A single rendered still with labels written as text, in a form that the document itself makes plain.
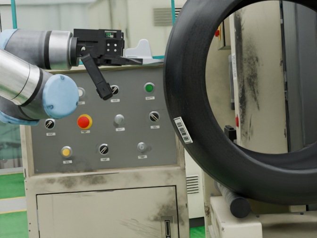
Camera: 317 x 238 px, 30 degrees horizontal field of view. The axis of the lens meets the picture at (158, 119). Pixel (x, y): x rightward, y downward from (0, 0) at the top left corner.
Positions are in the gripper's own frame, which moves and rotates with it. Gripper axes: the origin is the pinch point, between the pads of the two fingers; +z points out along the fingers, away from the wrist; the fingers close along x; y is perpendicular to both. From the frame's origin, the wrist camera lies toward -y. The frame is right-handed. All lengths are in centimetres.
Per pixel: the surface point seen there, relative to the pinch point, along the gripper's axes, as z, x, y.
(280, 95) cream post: 33.8, 27.7, -6.3
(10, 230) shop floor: -132, 382, -142
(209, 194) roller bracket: 15.2, 25.0, -34.5
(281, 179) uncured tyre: 27.3, -12.4, -23.6
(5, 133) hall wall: -264, 851, -102
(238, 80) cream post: 22.0, 28.1, -2.6
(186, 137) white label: 6.7, -10.7, -15.7
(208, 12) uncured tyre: 10.2, -11.8, 10.9
